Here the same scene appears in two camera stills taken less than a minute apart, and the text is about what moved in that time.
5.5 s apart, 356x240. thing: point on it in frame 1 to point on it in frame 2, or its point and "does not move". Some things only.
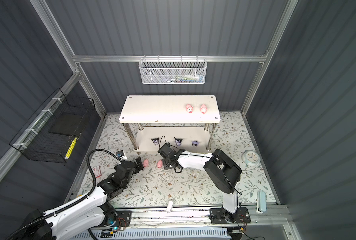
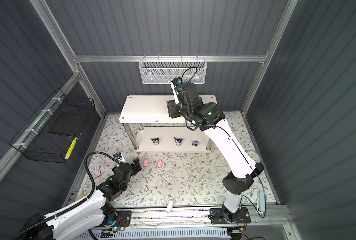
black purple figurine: [155, 141] does not move
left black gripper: [140, 166] does not move
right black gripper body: [166, 164] to [174, 111]
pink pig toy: [159, 163] does not move
